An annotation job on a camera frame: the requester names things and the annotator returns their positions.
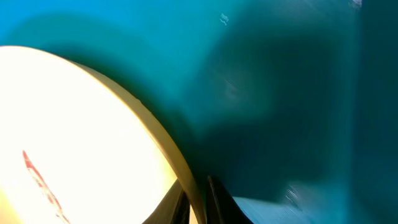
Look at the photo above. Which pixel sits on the teal plastic serving tray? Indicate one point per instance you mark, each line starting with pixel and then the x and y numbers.
pixel 292 104

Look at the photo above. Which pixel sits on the green rimmed yellow plate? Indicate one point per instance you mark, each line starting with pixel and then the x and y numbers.
pixel 76 147

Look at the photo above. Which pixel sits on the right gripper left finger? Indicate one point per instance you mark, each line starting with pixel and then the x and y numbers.
pixel 174 208

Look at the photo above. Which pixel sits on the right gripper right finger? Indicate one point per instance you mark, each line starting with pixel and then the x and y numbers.
pixel 220 206

